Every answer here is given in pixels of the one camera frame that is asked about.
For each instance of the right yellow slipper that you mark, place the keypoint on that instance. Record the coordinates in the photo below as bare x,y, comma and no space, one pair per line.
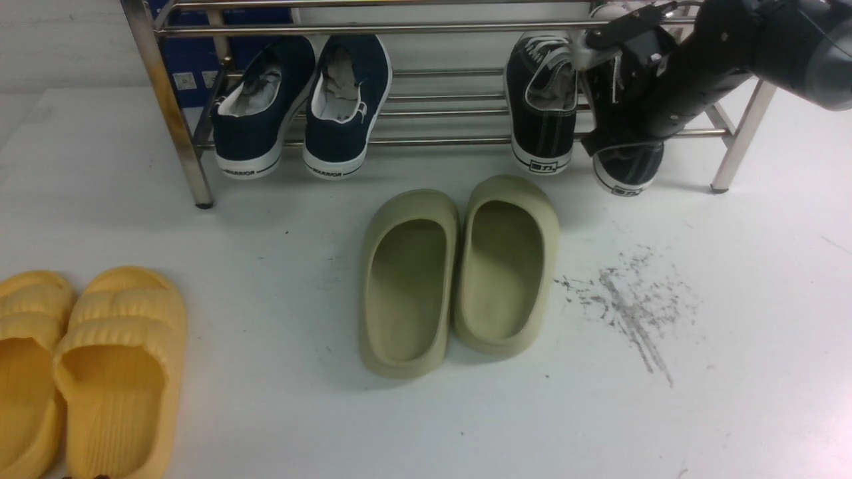
119,368

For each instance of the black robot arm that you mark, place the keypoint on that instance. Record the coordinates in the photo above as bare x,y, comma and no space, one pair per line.
802,47

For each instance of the yellow slipper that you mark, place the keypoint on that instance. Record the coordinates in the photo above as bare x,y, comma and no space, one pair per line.
35,308
119,368

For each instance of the black canvas sneaker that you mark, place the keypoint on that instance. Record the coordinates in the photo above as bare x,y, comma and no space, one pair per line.
542,91
625,171

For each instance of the navy canvas sneaker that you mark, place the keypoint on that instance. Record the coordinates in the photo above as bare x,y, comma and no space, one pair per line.
250,121
353,80

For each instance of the olive green slipper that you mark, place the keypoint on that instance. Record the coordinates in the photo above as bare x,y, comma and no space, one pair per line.
508,259
408,265

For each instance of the left yellow slipper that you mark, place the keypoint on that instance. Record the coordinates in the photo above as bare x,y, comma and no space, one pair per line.
35,308

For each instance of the left navy canvas sneaker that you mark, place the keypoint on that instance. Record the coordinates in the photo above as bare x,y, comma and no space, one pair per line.
250,121

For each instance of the left olive green slipper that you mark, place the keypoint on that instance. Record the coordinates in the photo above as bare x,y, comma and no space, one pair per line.
408,265

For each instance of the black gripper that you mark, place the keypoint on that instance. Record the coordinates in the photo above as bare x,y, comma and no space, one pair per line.
635,103

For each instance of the blue cardboard box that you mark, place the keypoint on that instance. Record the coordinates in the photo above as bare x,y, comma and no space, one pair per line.
193,62

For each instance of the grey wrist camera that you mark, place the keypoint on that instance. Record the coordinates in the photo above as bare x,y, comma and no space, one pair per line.
638,32

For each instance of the stainless steel shoe rack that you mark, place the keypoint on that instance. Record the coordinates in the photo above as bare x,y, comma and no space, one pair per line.
734,117

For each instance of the right navy canvas sneaker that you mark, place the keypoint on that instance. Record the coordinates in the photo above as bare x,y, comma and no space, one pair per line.
353,80

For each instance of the right olive green slipper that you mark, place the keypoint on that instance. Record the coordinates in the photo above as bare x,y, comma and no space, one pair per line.
508,259

